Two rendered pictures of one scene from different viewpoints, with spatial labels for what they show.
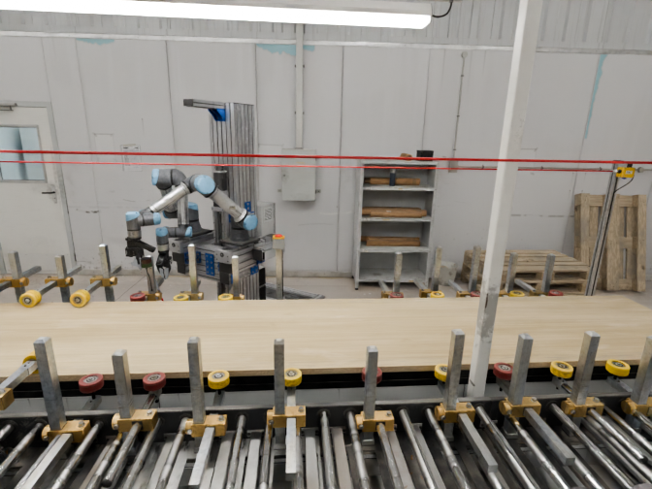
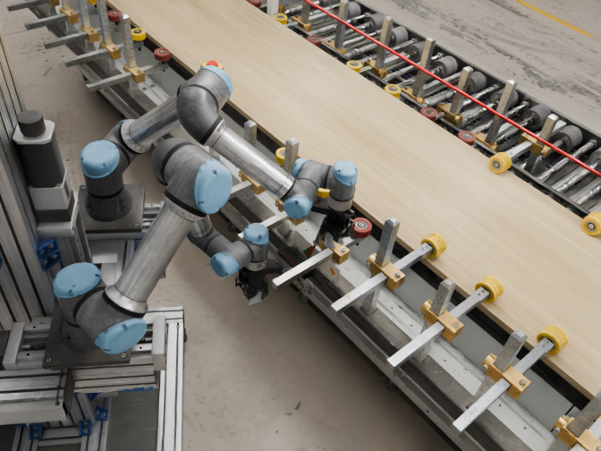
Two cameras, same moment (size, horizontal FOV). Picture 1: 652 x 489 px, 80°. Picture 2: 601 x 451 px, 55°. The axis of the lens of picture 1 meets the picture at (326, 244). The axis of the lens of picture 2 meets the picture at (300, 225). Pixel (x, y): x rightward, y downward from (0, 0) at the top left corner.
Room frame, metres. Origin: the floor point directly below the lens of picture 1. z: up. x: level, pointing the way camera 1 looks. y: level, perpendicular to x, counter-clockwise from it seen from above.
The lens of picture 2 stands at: (3.25, 2.13, 2.43)
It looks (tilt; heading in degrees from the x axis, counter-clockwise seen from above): 45 degrees down; 230
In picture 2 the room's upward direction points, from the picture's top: 7 degrees clockwise
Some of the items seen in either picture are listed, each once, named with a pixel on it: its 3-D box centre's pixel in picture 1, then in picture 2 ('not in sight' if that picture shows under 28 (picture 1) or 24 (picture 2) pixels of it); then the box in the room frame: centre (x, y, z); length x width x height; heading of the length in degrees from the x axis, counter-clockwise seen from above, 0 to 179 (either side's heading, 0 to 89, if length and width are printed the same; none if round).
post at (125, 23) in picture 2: (396, 287); (130, 60); (2.33, -0.45, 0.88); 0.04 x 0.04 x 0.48; 5
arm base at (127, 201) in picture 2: (239, 232); (106, 195); (2.86, 0.65, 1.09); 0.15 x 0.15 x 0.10
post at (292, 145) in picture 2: (194, 281); (288, 189); (2.22, 0.79, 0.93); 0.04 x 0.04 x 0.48; 5
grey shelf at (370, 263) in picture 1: (392, 224); not in sight; (4.70, -0.81, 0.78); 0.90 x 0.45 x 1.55; 92
